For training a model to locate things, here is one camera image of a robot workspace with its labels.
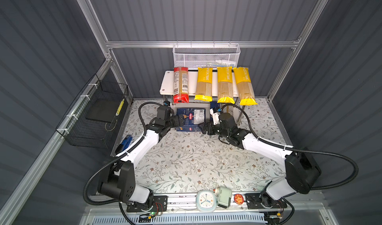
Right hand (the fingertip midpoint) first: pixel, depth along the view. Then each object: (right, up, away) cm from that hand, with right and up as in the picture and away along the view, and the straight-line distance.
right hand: (204, 125), depth 84 cm
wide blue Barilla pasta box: (-6, +4, +8) cm, 11 cm away
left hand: (-16, +5, +4) cm, 17 cm away
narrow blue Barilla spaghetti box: (+9, +14, +21) cm, 27 cm away
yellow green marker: (-46, +10, -5) cm, 47 cm away
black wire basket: (-56, +3, -12) cm, 57 cm away
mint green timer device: (+9, -34, -11) cm, 37 cm away
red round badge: (+17, -37, -8) cm, 41 cm away
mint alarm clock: (0, -36, -11) cm, 38 cm away
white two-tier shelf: (-20, +24, -2) cm, 31 cm away
